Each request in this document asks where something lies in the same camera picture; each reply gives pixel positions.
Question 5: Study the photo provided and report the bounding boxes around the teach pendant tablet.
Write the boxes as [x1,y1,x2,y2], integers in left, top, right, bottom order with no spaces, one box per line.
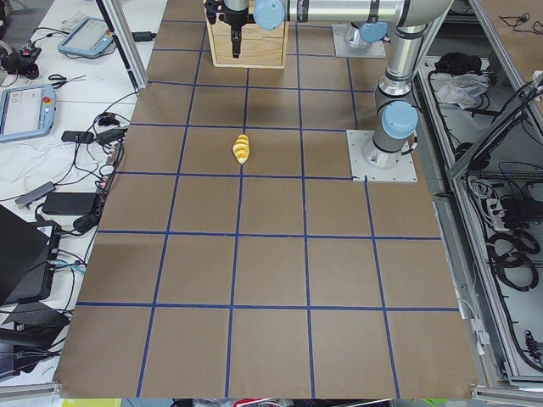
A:
[1,84,56,142]
[57,17,114,59]

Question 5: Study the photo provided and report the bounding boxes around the black-handled scissors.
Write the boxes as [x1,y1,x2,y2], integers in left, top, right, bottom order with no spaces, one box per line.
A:
[48,74,87,89]

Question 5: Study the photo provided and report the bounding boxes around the upper teach pendant tablet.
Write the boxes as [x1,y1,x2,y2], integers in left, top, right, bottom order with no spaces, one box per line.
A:
[57,17,114,59]

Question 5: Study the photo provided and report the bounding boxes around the black cloth bundle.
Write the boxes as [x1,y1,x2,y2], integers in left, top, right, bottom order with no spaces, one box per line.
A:
[434,53,482,75]

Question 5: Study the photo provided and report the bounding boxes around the black laptop computer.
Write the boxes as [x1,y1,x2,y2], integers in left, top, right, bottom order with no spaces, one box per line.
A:
[1,207,60,305]

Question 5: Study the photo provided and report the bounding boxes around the wooden drawer cabinet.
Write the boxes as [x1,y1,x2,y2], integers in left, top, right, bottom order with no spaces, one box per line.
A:
[206,20,288,69]

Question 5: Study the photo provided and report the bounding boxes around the crumpled white cloth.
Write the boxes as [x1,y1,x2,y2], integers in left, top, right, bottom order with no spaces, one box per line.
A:
[436,73,490,109]

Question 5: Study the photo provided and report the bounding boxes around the black power adapter brick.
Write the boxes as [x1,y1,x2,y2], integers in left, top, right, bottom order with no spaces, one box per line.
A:
[42,192,97,215]

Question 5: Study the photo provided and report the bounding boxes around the lower teach pendant tablet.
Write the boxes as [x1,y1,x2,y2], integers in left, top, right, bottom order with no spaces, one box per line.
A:
[1,84,56,142]

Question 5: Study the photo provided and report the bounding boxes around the aluminium frame post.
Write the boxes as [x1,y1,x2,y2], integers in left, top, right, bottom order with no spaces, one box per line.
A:
[96,0,148,92]

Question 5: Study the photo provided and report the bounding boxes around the yellow toy bread roll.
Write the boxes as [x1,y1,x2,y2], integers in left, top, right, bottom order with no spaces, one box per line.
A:
[232,134,250,165]

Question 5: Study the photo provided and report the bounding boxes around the grey usb hub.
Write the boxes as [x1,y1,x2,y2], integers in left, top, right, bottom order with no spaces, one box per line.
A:
[15,181,56,207]

